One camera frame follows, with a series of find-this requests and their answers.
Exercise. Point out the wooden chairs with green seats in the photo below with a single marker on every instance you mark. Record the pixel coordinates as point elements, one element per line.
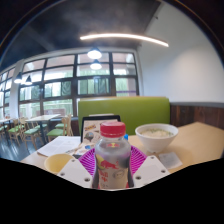
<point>31,131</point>

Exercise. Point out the small blue-capped white bottle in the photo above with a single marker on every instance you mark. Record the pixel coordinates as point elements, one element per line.
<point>126,137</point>

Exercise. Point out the green upholstered booth bench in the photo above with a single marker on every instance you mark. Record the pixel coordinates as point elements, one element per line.
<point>133,111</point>

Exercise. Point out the white ceramic bowl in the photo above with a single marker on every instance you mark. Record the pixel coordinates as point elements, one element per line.
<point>156,140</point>

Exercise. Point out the white paper sheets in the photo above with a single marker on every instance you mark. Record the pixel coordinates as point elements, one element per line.
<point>60,145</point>

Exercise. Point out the curved linear ceiling light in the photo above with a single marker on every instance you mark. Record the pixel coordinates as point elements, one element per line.
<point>126,35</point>

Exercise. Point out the white paper napkin packet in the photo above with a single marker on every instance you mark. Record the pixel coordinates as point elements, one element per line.
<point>170,160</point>

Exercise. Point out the large light wooden dining table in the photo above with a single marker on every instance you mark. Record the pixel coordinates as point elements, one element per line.
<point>43,117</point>

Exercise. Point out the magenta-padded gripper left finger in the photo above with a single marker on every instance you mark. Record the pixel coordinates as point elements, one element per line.
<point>75,171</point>

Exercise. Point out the small light wooden dining table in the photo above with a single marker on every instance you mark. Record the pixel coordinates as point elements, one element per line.
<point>5,120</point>

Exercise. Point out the sticker-covered black tablet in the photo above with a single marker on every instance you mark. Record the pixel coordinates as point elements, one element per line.
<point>90,131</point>

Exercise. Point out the dark pendant ceiling lamps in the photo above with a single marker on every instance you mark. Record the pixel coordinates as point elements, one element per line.
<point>94,54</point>

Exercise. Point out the red-capped clear drink bottle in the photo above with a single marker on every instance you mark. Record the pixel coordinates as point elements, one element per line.
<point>112,160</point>

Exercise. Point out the dark-framed window wall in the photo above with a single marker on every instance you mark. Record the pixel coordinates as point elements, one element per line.
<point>75,76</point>

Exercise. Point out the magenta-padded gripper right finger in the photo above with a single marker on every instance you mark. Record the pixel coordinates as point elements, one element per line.
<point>150,170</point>

